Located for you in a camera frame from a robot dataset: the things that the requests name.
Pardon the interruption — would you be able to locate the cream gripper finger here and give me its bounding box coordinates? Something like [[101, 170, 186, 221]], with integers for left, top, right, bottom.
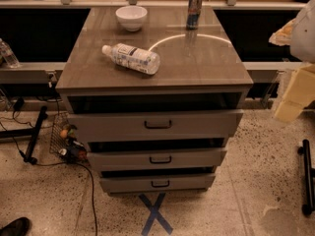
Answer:
[[269, 20, 295, 46], [275, 64, 315, 123]]

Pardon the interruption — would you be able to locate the grey top drawer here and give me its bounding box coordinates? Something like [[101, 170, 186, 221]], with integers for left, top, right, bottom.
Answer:
[[68, 110, 243, 143]]

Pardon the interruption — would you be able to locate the grey drawer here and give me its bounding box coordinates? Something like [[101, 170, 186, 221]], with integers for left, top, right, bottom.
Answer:
[[88, 147, 226, 171], [68, 110, 243, 143], [99, 173, 216, 195]]

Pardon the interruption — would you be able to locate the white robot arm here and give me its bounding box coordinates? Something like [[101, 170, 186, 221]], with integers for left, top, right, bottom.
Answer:
[[269, 0, 315, 122]]

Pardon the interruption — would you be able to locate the grey drawer cabinet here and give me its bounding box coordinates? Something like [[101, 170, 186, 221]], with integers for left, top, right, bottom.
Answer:
[[56, 7, 253, 180]]

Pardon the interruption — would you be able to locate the grey middle drawer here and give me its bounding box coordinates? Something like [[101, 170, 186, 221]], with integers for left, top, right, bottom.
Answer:
[[88, 147, 226, 171]]

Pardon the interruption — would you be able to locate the grey bottom drawer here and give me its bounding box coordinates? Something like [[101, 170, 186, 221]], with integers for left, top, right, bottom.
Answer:
[[99, 173, 216, 195]]

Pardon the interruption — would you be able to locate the black stand leg right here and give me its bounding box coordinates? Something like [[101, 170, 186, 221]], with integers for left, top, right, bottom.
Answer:
[[297, 140, 315, 216]]

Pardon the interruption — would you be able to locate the black stand leg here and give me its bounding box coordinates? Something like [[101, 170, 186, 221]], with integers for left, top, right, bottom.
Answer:
[[297, 140, 315, 216], [0, 106, 48, 164]]

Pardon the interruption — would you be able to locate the blue silver drink can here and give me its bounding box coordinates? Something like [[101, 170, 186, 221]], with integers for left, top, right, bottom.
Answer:
[[186, 0, 203, 30]]

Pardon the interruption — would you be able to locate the clear plastic water bottle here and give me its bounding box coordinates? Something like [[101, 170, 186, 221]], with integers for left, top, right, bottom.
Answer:
[[101, 43, 160, 75]]

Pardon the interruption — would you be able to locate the white ceramic bowl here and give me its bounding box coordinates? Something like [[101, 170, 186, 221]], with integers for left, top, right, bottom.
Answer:
[[115, 5, 148, 31]]

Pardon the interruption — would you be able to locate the blue tape cross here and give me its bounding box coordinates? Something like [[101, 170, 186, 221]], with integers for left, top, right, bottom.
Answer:
[[139, 193, 173, 236]]

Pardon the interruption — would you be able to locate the black stand leg left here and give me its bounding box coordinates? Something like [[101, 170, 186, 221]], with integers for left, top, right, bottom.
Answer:
[[0, 106, 48, 164]]

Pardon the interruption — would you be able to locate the small clear bottle left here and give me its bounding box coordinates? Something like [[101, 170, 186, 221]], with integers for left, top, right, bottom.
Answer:
[[0, 38, 21, 68]]

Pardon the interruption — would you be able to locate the black shoe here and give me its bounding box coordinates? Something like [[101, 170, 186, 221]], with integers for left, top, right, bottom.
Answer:
[[0, 217, 31, 236]]

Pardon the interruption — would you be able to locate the wire basket with fruit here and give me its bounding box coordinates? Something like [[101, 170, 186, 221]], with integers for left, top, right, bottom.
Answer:
[[49, 113, 88, 163]]

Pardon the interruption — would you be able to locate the black floor cable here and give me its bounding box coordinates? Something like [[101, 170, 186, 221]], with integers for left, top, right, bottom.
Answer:
[[0, 96, 99, 236]]

